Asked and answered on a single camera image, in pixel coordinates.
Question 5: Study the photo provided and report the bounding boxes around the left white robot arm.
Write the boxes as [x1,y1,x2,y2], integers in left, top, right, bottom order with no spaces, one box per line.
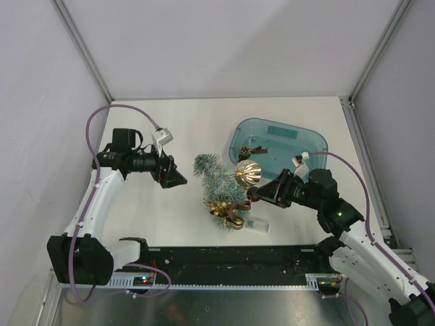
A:
[47,128,188,286]

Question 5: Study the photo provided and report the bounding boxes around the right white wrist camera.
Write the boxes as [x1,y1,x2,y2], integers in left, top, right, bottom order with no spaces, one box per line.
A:
[292,152,309,179]

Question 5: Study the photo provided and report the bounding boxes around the dark brown ball ornament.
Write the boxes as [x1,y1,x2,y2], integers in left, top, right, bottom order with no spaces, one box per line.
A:
[247,187,260,202]

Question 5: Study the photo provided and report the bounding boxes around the dark brown ornament piece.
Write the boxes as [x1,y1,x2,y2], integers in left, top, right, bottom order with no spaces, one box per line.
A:
[251,146,268,154]

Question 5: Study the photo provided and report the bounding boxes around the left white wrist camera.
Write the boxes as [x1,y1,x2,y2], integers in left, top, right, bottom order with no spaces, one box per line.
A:
[152,128,173,156]

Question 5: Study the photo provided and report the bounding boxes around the small pine cone ornament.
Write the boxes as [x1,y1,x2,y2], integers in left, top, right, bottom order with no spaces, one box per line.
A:
[239,145,251,158]

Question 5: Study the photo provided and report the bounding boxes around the aluminium corner post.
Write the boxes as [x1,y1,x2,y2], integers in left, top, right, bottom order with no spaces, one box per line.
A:
[348,0,415,103]
[50,0,114,103]

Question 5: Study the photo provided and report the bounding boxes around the gold striped bauble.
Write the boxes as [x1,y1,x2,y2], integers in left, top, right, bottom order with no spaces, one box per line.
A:
[234,160,262,187]

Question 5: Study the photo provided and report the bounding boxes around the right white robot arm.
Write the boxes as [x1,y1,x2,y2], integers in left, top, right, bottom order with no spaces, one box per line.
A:
[247,169,434,325]

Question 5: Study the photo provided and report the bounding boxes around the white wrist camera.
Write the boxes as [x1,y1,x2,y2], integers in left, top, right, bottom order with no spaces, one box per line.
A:
[152,128,173,156]
[292,152,309,179]

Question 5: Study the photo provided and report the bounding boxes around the teal plastic container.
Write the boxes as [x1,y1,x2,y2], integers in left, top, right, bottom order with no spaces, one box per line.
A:
[228,117,328,179]

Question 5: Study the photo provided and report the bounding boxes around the grey slotted cable duct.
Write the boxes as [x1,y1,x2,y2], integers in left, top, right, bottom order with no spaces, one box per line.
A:
[105,274,343,291]

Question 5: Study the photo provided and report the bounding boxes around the right aluminium corner post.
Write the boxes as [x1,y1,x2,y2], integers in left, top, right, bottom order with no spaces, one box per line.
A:
[348,0,415,103]

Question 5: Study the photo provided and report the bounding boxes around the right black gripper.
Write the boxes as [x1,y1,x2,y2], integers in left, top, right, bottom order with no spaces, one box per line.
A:
[253,168,322,211]

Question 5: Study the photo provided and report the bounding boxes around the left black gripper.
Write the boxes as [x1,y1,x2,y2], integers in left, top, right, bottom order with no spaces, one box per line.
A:
[128,141,186,188]

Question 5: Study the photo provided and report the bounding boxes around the left aluminium corner post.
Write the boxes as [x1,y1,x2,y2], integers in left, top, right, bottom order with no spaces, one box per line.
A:
[50,0,114,103]

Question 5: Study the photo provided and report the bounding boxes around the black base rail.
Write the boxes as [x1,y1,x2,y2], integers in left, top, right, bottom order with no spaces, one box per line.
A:
[111,242,355,286]

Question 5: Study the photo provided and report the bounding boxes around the small frosted christmas tree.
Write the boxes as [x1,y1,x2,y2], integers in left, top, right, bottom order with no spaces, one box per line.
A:
[193,153,250,231]

